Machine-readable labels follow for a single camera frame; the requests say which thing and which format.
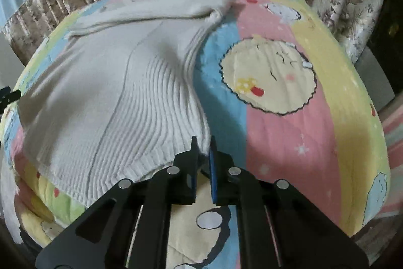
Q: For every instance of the white ribbed knit sweater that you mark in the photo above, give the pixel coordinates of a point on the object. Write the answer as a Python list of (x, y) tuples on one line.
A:
[(94, 98)]

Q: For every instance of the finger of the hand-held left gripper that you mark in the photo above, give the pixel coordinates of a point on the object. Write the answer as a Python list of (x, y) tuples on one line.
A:
[(11, 96)]

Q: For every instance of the pink striped cloth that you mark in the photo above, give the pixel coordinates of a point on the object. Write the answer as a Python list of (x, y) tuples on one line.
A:
[(392, 127)]

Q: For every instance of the colourful cartoon printed quilt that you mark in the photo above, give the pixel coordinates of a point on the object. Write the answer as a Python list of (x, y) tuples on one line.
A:
[(283, 130)]

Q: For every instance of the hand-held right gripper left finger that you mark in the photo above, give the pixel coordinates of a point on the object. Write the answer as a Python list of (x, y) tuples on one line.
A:
[(192, 158)]

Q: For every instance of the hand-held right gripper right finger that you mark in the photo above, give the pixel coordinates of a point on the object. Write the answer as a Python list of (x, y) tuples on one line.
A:
[(213, 168)]

